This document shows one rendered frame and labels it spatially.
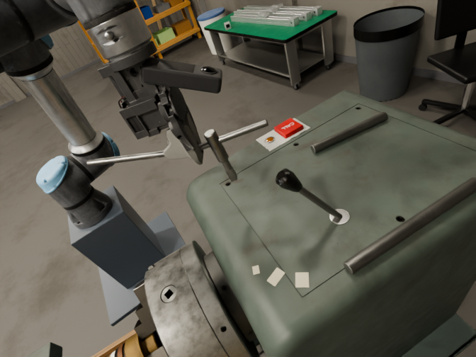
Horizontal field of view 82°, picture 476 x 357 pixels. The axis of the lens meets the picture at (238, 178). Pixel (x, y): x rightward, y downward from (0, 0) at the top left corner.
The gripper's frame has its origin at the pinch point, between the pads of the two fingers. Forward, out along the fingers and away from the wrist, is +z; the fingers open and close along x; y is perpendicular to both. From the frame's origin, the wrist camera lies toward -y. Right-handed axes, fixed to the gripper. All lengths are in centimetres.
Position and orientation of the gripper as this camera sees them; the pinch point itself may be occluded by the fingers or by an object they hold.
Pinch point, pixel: (202, 156)
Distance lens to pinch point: 51.2
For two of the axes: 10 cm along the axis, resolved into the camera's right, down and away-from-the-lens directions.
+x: 0.4, 6.1, -7.9
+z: 3.4, 7.3, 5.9
